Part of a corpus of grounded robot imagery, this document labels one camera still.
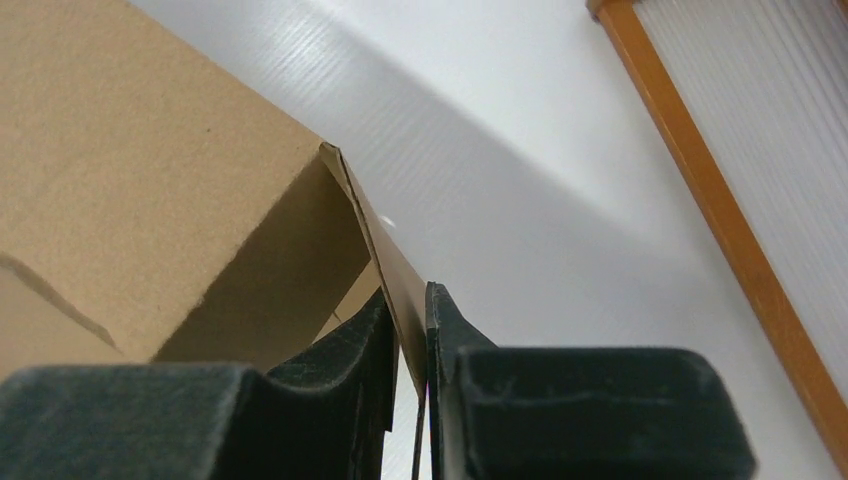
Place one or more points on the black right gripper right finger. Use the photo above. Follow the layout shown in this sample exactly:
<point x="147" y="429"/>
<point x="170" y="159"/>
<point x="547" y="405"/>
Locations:
<point x="574" y="413"/>

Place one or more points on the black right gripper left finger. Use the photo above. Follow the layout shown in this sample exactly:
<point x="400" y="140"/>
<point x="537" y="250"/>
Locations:
<point x="322" y="414"/>

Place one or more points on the brown cardboard box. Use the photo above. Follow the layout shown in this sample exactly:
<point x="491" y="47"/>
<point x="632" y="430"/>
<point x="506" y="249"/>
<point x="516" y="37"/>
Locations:
<point x="154" y="209"/>

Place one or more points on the orange wooden shelf rack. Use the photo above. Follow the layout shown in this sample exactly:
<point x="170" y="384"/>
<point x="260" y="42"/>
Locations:
<point x="786" y="333"/>

